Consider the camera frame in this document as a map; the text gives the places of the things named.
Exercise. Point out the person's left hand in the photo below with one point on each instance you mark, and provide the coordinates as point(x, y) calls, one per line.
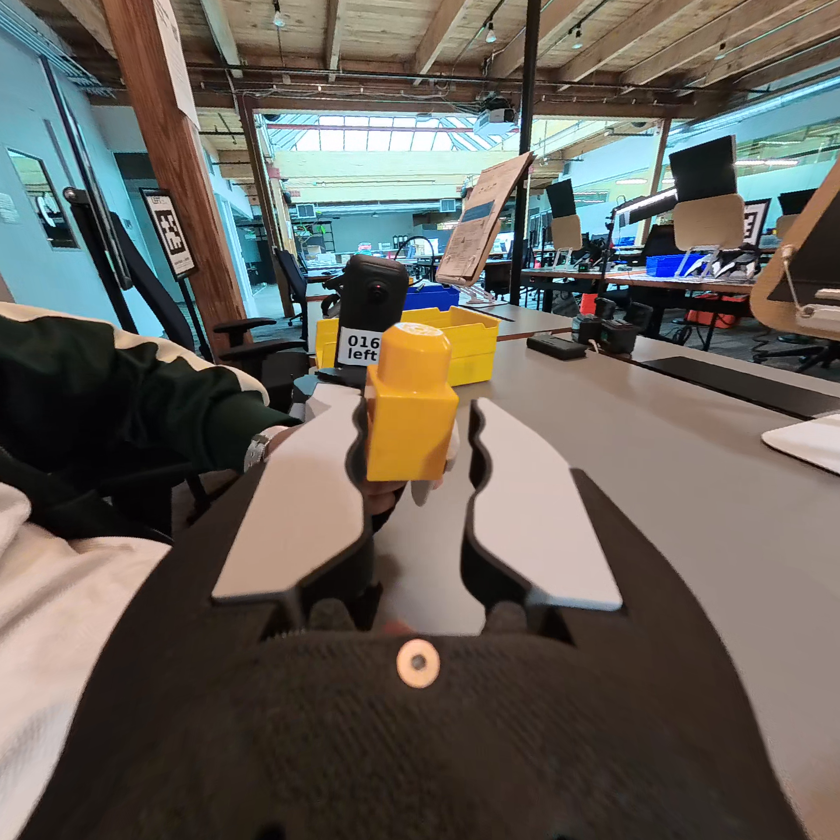
point(380, 499)

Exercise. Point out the black charging dock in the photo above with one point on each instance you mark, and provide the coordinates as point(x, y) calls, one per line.
point(613, 328)

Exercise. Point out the white stand base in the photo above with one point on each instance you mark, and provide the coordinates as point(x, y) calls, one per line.
point(807, 443)

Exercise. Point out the person's white shirt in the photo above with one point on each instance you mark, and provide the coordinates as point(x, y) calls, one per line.
point(59, 623)

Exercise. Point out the black desk mat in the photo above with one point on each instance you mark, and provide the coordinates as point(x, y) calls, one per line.
point(748, 387)

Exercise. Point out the black metal pole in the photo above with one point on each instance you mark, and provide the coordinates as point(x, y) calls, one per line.
point(525, 131)

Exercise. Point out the yellow plastic bin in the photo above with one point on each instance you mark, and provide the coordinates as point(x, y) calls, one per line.
point(472, 348)

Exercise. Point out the black board with wooden back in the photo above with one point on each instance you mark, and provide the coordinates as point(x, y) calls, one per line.
point(807, 275)

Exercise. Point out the blue plastic bin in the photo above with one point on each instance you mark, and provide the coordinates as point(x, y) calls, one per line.
point(433, 298)
point(676, 264)

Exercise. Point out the silver wristwatch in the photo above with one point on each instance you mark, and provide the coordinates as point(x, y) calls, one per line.
point(258, 453)

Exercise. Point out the grey desk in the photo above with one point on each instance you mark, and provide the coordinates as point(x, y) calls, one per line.
point(689, 492)

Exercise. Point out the white ceiling projector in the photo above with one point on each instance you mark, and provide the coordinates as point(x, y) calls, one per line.
point(495, 118)

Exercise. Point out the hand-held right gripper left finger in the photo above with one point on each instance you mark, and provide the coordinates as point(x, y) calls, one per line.
point(295, 518)

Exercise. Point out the yellow toy building block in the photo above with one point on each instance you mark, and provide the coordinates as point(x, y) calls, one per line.
point(410, 420)

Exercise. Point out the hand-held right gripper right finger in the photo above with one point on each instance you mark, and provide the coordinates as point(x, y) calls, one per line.
point(544, 525)

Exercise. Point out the wooden pillar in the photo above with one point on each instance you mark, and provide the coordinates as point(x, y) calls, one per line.
point(170, 184)

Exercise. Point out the framed marker poster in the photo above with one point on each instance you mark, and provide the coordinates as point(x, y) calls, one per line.
point(169, 233)

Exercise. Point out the cardboard backed board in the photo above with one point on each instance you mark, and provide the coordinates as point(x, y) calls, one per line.
point(705, 170)
point(563, 200)

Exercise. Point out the white paper notice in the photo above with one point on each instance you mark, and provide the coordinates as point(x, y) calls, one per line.
point(177, 59)

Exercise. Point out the person's dark green jacket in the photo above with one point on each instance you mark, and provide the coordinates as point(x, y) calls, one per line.
point(59, 499)

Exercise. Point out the person's left forearm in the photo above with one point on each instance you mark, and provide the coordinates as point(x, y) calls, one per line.
point(144, 394)

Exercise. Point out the white sign stand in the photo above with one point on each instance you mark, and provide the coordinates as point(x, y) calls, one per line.
point(482, 295)

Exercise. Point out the small marker poster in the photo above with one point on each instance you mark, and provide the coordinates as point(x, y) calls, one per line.
point(757, 223)

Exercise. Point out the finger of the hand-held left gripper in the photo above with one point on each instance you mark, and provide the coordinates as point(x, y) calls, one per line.
point(453, 449)
point(331, 403)

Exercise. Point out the brown cardboard sign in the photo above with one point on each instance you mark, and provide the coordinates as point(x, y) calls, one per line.
point(482, 216)

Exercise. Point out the black rectangular case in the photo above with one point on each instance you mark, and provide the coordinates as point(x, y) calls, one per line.
point(556, 346)

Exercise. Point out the black framed display panel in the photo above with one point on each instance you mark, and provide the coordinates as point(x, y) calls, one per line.
point(98, 249)

